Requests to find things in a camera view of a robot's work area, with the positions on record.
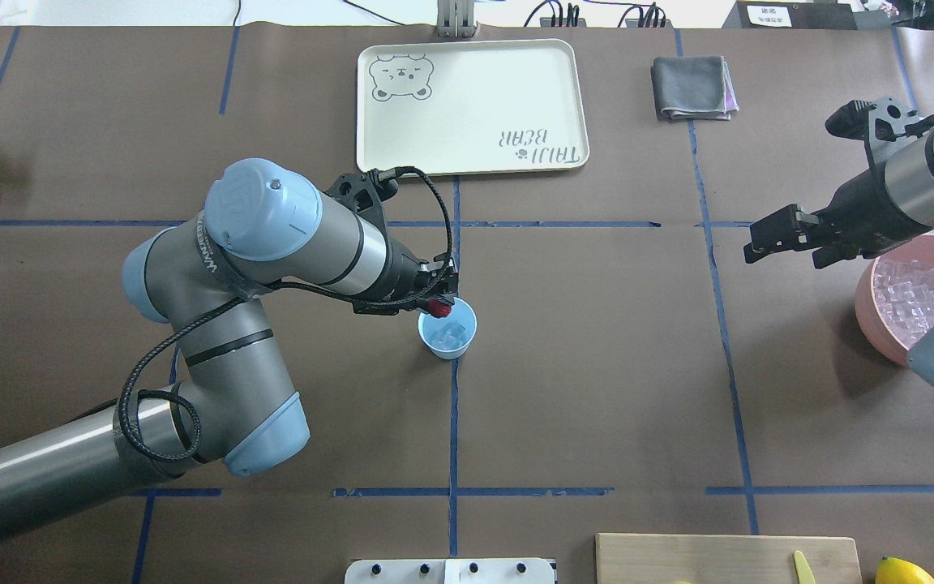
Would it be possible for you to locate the aluminium frame post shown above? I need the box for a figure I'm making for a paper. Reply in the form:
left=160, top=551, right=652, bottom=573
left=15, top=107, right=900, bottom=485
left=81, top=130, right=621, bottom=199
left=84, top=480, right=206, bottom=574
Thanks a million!
left=436, top=0, right=477, bottom=38

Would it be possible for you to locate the yellow knife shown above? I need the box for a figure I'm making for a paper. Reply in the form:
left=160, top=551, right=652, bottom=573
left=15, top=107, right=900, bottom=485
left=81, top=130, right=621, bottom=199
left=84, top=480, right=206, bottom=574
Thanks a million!
left=793, top=550, right=816, bottom=584

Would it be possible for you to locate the ice cubes pile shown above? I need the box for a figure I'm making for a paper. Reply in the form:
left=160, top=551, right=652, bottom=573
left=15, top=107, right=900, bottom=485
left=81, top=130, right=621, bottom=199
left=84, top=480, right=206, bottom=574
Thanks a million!
left=872, top=259, right=934, bottom=349

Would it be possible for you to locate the cream bear tray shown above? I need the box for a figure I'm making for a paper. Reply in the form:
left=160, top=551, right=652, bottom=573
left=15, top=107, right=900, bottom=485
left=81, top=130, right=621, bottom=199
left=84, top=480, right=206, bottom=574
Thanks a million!
left=356, top=38, right=590, bottom=176

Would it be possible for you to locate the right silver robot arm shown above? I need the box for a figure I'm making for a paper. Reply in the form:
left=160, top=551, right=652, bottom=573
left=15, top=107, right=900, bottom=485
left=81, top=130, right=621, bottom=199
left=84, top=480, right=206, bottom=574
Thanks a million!
left=743, top=97, right=934, bottom=388

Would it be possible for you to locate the red strawberry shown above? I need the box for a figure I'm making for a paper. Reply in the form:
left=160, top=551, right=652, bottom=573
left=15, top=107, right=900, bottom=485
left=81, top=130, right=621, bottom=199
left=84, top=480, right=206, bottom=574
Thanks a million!
left=425, top=298, right=455, bottom=319

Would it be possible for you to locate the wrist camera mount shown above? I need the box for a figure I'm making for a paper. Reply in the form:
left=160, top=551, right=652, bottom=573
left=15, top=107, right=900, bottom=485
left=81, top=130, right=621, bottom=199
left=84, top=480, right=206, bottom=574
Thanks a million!
left=825, top=97, right=934, bottom=171
left=323, top=169, right=399, bottom=238

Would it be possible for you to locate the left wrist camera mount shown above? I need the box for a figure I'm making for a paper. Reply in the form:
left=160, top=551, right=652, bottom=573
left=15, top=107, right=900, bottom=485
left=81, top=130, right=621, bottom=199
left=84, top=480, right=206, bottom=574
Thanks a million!
left=323, top=169, right=399, bottom=238

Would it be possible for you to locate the pink bowl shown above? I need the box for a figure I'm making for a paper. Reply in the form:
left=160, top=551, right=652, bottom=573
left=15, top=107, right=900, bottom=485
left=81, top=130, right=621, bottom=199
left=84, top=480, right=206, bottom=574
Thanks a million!
left=854, top=234, right=934, bottom=367

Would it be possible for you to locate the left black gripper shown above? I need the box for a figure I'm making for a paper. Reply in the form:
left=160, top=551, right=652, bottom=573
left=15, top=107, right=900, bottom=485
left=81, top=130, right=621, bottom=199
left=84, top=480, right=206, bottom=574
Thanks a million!
left=353, top=252, right=459, bottom=317

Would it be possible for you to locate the folded grey cloth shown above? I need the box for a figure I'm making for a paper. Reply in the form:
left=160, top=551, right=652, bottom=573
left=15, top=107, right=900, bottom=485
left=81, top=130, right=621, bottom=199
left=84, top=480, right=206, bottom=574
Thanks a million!
left=651, top=55, right=740, bottom=121

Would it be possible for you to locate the wooden cutting board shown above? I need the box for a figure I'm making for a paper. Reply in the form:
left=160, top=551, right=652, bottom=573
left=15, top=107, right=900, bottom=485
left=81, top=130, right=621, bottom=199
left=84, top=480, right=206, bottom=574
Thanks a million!
left=594, top=533, right=863, bottom=583

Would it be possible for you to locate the black box with label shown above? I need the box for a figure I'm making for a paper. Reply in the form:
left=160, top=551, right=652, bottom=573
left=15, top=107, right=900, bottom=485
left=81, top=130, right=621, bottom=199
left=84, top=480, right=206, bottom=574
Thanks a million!
left=722, top=1, right=859, bottom=30

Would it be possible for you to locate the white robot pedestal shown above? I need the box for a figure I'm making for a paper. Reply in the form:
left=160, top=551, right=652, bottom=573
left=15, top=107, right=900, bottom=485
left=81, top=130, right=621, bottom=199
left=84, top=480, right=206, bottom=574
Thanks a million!
left=344, top=557, right=559, bottom=583

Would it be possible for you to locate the ice cube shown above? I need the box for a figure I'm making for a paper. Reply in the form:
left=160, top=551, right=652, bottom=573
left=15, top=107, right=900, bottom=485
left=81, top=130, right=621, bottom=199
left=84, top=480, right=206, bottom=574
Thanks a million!
left=431, top=322, right=469, bottom=350

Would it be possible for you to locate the yellow lemon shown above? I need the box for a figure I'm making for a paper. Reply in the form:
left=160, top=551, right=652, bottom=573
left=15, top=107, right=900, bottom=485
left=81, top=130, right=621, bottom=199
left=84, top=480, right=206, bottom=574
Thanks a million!
left=874, top=556, right=934, bottom=584

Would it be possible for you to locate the light blue cup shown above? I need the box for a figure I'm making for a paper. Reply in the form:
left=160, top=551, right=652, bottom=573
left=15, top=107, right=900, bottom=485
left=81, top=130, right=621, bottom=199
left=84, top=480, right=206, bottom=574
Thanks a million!
left=418, top=297, right=478, bottom=361

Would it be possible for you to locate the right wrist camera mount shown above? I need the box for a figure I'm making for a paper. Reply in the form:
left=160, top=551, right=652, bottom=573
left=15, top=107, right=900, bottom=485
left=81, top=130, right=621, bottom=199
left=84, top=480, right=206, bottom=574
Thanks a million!
left=825, top=97, right=934, bottom=171

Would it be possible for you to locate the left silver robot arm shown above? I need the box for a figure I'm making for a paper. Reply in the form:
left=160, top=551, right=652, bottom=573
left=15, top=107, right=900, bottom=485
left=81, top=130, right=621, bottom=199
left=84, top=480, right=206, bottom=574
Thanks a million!
left=0, top=158, right=457, bottom=541

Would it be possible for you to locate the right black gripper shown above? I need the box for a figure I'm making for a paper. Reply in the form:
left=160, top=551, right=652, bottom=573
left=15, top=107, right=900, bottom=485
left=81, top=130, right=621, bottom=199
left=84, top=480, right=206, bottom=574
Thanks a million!
left=743, top=170, right=918, bottom=269

